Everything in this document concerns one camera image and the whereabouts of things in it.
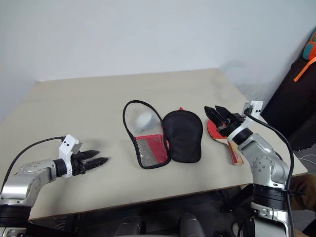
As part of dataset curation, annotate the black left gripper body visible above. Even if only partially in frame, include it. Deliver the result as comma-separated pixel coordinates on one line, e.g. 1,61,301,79
71,151,87,177

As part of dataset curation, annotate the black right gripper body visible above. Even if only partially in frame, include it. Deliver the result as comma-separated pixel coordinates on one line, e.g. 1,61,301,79
217,112,247,135

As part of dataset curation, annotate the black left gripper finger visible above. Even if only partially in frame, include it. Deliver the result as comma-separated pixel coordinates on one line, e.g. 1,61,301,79
85,157,110,171
82,149,100,160

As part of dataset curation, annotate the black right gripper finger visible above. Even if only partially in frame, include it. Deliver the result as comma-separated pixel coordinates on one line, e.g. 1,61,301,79
215,105,233,122
204,106,224,129

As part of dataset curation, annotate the red table tennis paddle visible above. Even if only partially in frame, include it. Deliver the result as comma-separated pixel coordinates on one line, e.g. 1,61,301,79
206,118,245,166

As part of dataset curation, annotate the black paddle case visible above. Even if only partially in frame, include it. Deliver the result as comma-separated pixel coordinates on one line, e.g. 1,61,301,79
122,99,204,170

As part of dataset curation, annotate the white rounded object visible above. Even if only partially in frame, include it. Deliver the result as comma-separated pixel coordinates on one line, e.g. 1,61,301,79
134,112,158,132

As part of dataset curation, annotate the grey rounded shape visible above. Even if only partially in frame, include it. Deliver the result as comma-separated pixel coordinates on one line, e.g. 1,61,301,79
115,215,147,237

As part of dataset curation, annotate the brown object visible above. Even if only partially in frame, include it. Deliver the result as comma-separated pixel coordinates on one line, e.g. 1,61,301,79
289,173,316,211

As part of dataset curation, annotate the teal and orange bag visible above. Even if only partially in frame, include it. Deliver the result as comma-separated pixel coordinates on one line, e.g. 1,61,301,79
303,26,316,61

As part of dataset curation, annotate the dark rounded shape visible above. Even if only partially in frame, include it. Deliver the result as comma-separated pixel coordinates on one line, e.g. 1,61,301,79
178,212,206,237

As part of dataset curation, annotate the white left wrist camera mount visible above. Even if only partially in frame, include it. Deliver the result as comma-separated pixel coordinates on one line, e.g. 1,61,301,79
58,134,82,179

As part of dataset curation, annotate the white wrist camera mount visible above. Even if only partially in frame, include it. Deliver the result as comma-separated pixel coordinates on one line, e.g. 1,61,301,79
58,134,82,179
227,100,264,143

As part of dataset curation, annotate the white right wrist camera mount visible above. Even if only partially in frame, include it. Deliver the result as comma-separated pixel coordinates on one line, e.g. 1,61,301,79
227,100,264,143

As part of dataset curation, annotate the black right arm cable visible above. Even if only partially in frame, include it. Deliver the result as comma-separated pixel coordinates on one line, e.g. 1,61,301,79
244,110,297,237

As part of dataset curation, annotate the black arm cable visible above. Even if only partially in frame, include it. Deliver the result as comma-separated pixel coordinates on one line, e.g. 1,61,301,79
244,110,297,237
0,136,64,196

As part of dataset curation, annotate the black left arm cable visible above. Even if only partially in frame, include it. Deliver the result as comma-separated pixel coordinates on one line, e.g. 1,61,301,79
0,136,64,196

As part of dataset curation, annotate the black bag with orange strap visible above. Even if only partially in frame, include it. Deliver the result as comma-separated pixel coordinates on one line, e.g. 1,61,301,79
260,56,316,152

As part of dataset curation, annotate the thin white wire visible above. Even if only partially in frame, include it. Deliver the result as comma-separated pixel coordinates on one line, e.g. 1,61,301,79
298,152,316,164

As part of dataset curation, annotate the orange strap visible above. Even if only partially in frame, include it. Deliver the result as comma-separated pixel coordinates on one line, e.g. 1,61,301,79
293,58,315,82

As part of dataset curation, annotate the black cable tie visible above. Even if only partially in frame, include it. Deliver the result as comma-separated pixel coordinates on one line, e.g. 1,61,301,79
283,189,307,198

